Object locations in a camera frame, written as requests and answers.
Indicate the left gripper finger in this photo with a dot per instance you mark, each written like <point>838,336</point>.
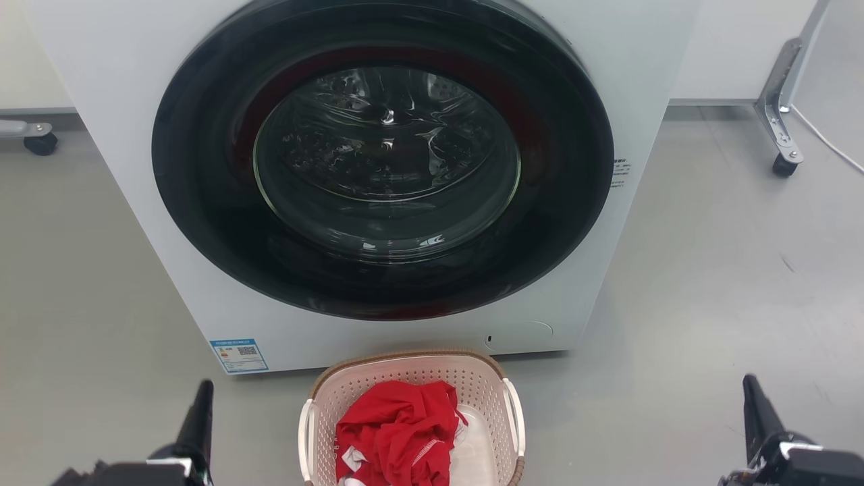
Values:
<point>197,418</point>

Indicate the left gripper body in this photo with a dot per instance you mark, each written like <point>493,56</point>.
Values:
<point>135,474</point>

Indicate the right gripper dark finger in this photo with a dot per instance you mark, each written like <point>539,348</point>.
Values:
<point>759,415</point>

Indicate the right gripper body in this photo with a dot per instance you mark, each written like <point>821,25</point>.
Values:
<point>817,469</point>

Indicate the beige perforated laundry basket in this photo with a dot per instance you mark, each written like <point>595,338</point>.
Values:
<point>472,385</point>

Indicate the blue energy label sticker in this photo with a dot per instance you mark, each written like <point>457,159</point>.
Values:
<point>239,355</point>

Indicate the red garment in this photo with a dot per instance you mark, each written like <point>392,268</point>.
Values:
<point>398,425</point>

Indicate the black round washer door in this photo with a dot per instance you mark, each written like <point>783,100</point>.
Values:
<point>202,202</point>

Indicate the black caster wheel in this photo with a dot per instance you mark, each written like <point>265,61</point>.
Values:
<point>41,144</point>
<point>784,166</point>

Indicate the white front-load washing machine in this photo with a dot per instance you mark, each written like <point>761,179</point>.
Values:
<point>135,175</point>

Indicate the round filter cover flap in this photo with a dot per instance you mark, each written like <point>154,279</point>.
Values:
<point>520,335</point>

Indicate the small printed text sticker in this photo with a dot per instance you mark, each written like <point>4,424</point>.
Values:
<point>621,174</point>

